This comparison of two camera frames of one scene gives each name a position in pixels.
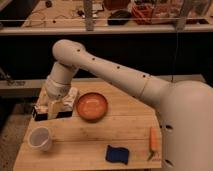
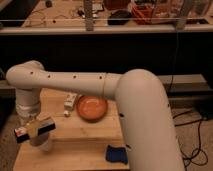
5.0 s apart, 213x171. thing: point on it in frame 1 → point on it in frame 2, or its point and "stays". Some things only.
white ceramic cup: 39,137 stays
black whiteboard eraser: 41,116 → 22,134
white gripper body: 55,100 → 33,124
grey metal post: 88,11 stays
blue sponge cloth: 117,154 stays
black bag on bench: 119,17 stays
